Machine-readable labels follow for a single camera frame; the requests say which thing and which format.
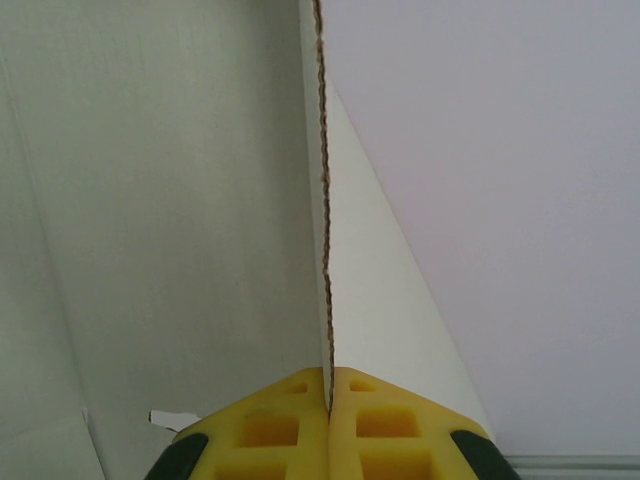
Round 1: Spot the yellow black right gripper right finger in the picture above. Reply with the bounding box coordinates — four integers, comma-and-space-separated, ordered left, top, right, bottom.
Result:
328, 366, 521, 480

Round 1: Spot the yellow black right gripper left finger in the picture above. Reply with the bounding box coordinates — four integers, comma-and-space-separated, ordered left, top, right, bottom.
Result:
144, 367, 330, 480

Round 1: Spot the aluminium table side rail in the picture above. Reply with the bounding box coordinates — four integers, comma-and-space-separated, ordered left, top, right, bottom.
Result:
502, 452, 640, 480

